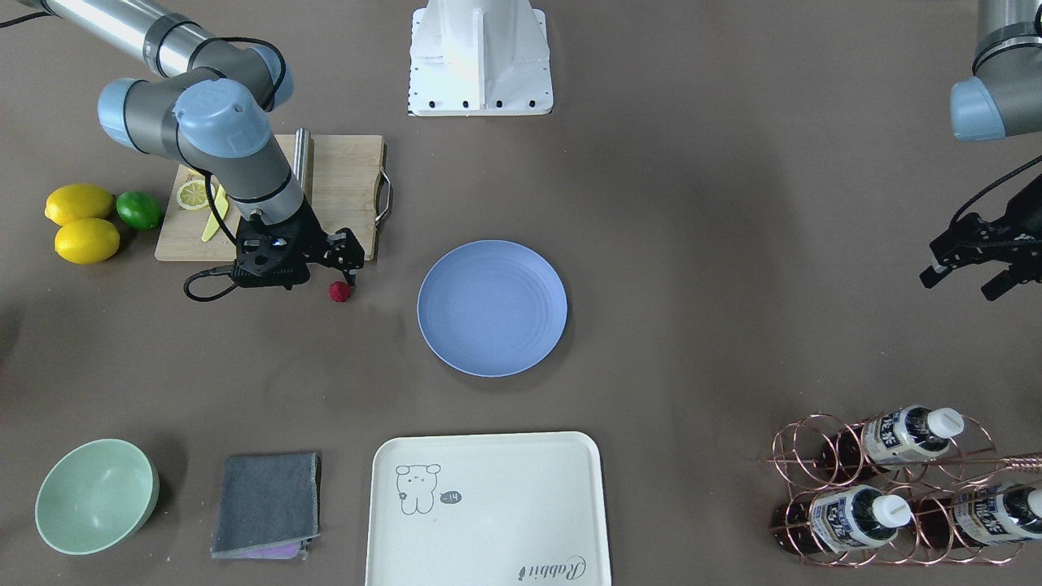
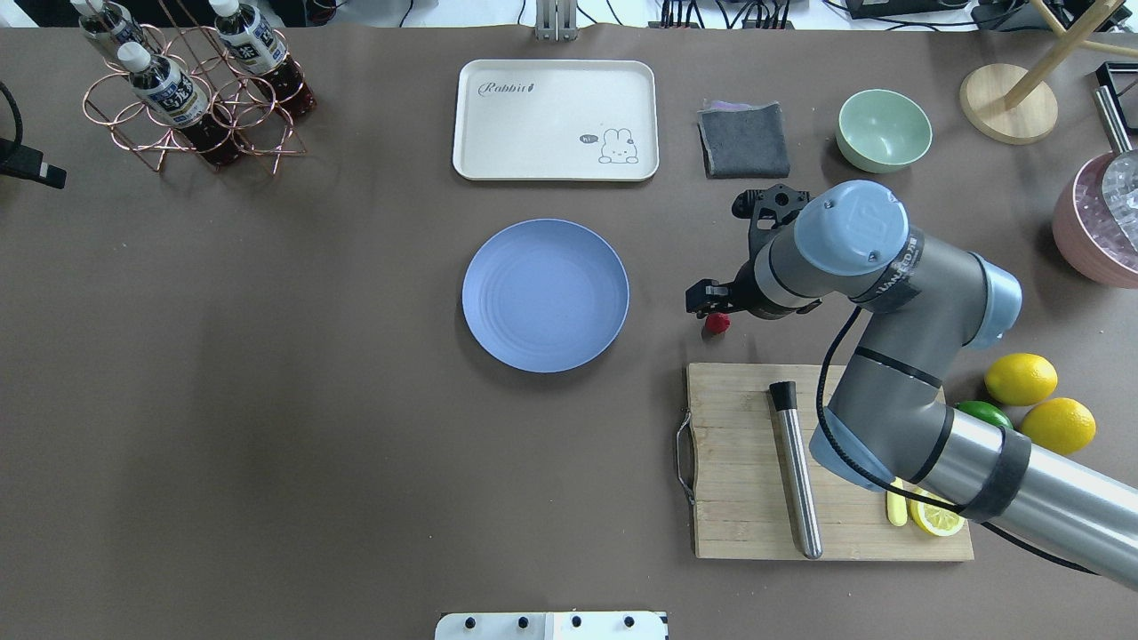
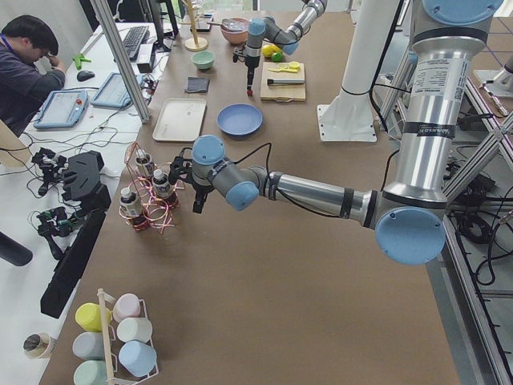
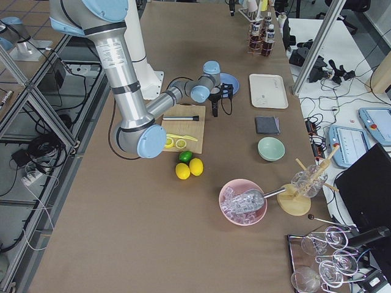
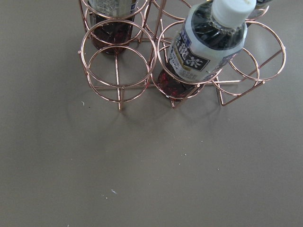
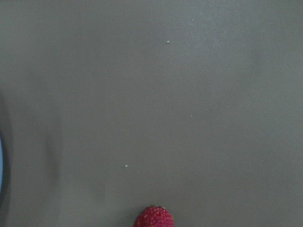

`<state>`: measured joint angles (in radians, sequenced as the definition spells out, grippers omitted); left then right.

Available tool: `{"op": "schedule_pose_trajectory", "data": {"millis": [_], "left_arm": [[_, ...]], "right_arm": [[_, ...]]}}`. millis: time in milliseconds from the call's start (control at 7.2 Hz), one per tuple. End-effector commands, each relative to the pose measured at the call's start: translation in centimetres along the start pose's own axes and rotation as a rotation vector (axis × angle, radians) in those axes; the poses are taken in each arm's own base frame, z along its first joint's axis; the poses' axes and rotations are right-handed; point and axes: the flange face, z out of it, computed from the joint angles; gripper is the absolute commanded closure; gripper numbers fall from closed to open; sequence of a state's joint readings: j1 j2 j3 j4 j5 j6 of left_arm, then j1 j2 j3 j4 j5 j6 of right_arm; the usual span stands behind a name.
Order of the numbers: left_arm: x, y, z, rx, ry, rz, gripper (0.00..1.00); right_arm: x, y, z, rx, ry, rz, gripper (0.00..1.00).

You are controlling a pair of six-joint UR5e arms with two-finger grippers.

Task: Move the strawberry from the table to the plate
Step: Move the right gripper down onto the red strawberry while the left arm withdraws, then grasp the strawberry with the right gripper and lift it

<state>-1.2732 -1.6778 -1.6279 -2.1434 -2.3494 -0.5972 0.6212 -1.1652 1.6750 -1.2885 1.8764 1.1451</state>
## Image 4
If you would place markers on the yellow lemon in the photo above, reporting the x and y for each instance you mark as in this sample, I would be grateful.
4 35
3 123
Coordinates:
182 171
196 166

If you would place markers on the pile of clear ice cubes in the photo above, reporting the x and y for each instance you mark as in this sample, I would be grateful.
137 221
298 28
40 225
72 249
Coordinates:
237 204

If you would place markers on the wooden cup stand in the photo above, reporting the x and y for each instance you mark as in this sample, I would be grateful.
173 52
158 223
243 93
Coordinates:
291 201

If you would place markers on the black monitor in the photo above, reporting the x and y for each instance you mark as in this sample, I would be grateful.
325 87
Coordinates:
365 189

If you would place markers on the blue plate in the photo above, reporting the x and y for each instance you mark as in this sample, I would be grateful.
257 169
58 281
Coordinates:
227 78

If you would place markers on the cream rabbit tray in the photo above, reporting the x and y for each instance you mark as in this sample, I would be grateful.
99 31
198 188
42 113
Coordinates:
267 91

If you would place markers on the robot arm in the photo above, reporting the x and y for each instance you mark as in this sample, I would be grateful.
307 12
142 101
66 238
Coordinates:
105 24

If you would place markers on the metal ice scoop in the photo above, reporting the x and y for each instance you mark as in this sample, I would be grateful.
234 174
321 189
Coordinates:
255 199

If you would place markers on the steel muddler black tip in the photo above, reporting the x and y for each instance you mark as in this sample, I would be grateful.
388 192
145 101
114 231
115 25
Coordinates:
181 118

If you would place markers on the dark tea bottle right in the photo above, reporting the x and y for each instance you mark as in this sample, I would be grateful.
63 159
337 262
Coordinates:
267 21

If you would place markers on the copper wire bottle rack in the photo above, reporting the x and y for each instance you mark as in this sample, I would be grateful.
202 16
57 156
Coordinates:
261 36

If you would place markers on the wire wine glass rack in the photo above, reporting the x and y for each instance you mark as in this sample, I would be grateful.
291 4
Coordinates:
324 261

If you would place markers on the glass mug on stand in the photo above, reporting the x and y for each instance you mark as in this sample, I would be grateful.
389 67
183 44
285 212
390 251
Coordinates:
308 183

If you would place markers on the yellow plastic knife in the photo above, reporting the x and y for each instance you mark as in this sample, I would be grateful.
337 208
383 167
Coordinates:
186 137

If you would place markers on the dark tea bottle left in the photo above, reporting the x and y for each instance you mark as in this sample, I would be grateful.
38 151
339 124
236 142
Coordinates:
255 40

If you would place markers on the lemon half lower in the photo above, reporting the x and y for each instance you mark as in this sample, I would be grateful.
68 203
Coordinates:
180 144

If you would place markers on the dark tea bottle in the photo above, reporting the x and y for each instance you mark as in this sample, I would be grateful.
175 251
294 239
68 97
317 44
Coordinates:
267 21
255 40
268 41

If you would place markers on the yellow lemon upper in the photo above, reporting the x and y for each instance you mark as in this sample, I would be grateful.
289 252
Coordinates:
196 166

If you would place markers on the blue teach pendant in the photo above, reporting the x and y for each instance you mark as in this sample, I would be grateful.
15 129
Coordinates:
354 142

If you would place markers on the lemon half upper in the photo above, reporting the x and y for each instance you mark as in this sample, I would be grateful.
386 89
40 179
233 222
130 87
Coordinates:
169 142

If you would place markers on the pink bowl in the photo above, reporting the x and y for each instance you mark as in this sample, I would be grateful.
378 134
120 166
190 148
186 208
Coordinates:
231 190

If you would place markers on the grey folded cloth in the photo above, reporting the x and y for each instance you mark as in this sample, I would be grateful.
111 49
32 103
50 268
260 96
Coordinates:
267 125

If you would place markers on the yellow lemon lower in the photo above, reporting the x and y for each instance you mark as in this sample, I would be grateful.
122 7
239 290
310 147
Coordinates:
182 171

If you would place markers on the lemon half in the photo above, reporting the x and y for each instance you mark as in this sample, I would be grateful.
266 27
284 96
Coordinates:
169 142
180 144

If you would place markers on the dark tea bottle front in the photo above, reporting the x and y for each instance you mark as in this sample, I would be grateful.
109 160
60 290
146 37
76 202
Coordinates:
268 41

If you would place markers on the wooden cutting board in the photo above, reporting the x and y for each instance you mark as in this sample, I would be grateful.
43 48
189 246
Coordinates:
182 128

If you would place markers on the green lime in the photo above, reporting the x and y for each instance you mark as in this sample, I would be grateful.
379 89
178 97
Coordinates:
185 156

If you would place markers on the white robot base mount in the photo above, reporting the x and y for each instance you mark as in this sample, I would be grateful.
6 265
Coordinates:
150 80

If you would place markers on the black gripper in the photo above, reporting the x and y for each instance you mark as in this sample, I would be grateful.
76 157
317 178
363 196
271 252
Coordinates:
231 6
215 98

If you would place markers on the green bowl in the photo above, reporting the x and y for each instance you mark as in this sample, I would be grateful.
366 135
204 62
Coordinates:
271 149

